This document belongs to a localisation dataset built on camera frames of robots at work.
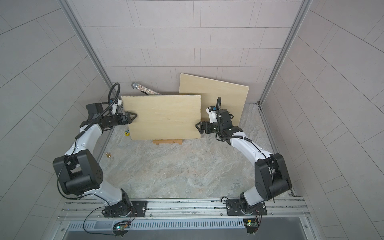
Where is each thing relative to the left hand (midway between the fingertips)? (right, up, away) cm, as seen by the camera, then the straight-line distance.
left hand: (132, 113), depth 86 cm
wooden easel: (+24, -17, +5) cm, 30 cm away
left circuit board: (+5, -50, -23) cm, 55 cm away
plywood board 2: (+59, +10, 0) cm, 59 cm away
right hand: (+40, -6, 0) cm, 41 cm away
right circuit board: (+63, -52, -18) cm, 83 cm away
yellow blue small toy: (-9, -13, +12) cm, 20 cm away
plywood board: (+19, -2, -2) cm, 19 cm away
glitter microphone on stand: (+5, +14, +10) cm, 18 cm away
